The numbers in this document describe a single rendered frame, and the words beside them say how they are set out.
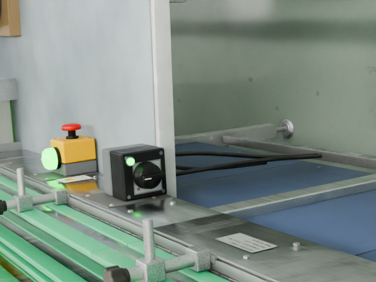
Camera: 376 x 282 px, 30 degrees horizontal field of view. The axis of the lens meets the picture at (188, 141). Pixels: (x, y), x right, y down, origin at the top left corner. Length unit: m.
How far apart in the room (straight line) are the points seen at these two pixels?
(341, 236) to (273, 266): 0.20
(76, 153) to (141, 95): 0.24
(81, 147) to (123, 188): 0.29
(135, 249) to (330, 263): 0.28
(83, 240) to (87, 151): 0.42
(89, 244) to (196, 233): 0.15
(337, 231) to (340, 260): 0.19
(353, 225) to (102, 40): 0.60
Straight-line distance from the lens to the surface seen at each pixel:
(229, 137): 1.91
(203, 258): 0.84
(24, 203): 1.22
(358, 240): 0.96
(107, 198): 1.18
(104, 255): 0.94
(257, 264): 0.80
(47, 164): 1.41
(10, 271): 1.49
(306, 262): 0.81
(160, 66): 1.18
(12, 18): 1.79
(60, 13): 1.54
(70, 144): 1.40
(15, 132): 1.88
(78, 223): 1.12
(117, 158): 1.14
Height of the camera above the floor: 1.31
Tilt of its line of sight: 31 degrees down
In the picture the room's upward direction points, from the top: 98 degrees counter-clockwise
